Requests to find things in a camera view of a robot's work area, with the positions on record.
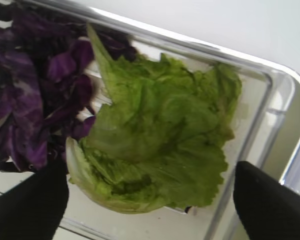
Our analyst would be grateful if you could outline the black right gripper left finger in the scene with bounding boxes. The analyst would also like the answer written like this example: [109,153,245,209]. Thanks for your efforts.
[0,160,69,240]

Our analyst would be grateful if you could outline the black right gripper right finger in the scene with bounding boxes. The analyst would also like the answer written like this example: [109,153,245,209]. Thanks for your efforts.
[233,161,300,240]

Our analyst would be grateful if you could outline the green lettuce pile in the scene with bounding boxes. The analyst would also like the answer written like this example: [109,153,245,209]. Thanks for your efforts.
[67,25,242,214]

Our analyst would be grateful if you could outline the clear plastic salad container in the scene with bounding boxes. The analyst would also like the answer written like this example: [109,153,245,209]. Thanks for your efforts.
[0,0,300,240]

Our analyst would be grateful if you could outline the purple cabbage leaves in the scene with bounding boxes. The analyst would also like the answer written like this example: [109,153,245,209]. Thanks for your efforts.
[0,2,138,173]

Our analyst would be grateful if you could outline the white metal serving tray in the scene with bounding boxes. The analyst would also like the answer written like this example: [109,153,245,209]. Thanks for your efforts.
[75,8,300,240]

